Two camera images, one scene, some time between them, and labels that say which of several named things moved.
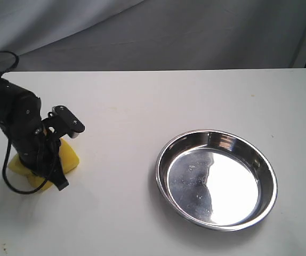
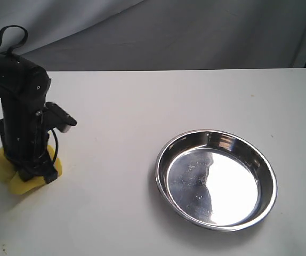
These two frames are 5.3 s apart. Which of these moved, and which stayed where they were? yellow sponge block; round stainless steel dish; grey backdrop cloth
Moved: yellow sponge block
Stayed: grey backdrop cloth; round stainless steel dish
